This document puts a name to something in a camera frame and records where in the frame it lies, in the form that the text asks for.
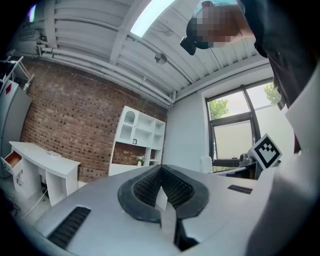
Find white clothes rack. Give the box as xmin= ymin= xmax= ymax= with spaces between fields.
xmin=0 ymin=55 xmax=35 ymax=94

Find white desk with shelf unit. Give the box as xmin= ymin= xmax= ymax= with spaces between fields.
xmin=107 ymin=105 xmax=167 ymax=177

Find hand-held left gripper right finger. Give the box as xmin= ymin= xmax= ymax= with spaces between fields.
xmin=160 ymin=164 xmax=211 ymax=252

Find grey metal cabinet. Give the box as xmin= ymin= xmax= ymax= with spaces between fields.
xmin=0 ymin=79 xmax=33 ymax=179

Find black head-worn camera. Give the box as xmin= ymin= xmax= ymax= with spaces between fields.
xmin=179 ymin=36 xmax=198 ymax=56

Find black-framed window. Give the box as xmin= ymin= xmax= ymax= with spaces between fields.
xmin=204 ymin=79 xmax=285 ymax=173

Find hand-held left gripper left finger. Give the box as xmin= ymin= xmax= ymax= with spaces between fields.
xmin=117 ymin=164 xmax=163 ymax=224

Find white ceiling pipes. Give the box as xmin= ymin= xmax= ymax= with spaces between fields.
xmin=37 ymin=43 xmax=177 ymax=107

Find round ceiling sensor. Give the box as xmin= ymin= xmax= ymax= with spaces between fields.
xmin=154 ymin=52 xmax=168 ymax=65

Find person's head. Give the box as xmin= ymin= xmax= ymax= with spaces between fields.
xmin=187 ymin=0 xmax=255 ymax=50

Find orange-lined small drawer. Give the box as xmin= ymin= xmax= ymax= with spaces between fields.
xmin=0 ymin=150 xmax=23 ymax=176

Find person's black shirt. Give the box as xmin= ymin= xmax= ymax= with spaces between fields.
xmin=237 ymin=0 xmax=310 ymax=110

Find small white desk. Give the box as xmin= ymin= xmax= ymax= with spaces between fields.
xmin=8 ymin=140 xmax=81 ymax=207

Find thin white desk cable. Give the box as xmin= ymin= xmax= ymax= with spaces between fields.
xmin=21 ymin=188 xmax=51 ymax=219

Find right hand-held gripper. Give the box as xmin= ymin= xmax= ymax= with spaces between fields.
xmin=238 ymin=133 xmax=283 ymax=180

